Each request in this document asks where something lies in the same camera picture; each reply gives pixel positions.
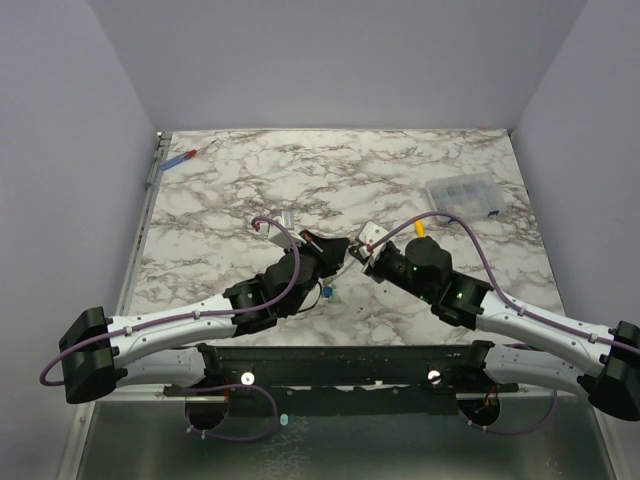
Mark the left aluminium rail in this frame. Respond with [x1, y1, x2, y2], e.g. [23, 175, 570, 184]
[115, 132, 173, 316]

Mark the clear plastic screw box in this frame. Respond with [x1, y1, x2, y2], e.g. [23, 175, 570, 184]
[425, 173, 506, 221]

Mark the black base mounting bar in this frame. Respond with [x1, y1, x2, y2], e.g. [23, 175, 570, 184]
[164, 341, 517, 416]

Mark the large grey metal keyring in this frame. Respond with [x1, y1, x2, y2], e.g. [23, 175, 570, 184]
[320, 249, 360, 301]

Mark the blue red screwdriver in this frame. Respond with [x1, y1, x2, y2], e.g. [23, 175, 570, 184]
[159, 147, 208, 172]

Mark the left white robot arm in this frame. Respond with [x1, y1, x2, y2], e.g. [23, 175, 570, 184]
[59, 230, 350, 404]

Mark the yellow handled screwdriver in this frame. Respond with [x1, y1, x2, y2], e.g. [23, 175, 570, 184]
[414, 220, 426, 238]

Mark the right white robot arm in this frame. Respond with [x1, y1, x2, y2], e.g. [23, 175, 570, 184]
[349, 237, 639, 421]

